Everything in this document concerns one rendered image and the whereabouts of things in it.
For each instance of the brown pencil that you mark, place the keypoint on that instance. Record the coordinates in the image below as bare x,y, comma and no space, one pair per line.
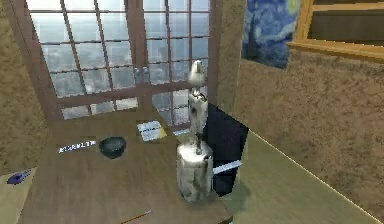
136,216

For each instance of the dark green bowl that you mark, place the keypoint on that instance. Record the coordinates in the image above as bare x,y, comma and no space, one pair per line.
112,146

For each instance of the blue small object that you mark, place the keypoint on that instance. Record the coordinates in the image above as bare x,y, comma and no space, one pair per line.
18,177

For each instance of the brown framed grid window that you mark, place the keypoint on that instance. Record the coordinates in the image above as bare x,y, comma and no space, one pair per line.
110,50

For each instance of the white striped remote control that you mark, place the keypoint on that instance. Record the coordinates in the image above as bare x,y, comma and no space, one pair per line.
76,146

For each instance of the silver metal statue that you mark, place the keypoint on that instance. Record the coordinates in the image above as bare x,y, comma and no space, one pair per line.
195,160

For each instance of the black bin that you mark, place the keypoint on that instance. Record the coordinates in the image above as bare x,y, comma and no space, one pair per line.
226,140

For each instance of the blue starry night painting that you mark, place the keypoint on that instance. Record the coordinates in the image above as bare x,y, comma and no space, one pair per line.
268,30

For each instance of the white and yellow book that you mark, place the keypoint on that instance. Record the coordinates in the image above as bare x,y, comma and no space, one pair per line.
150,130

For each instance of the brown wooden table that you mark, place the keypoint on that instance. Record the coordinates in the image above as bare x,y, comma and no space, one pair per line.
100,180

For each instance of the yellow wooden framed window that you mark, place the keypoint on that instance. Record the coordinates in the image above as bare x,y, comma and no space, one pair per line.
340,30

